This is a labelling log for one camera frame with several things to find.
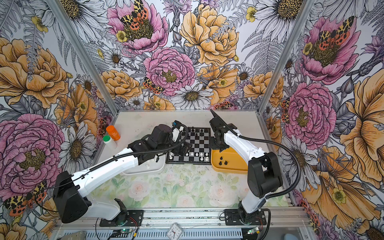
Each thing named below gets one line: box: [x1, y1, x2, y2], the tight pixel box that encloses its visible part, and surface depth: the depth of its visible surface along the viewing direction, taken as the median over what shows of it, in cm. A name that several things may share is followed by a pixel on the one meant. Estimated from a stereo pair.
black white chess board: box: [166, 127, 212, 165], surface depth 96 cm
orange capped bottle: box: [106, 125, 121, 141], surface depth 101 cm
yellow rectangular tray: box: [211, 146, 248, 174], surface depth 94 cm
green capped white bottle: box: [102, 135, 118, 150], surface depth 99 cm
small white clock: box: [166, 222, 184, 240], surface depth 70 cm
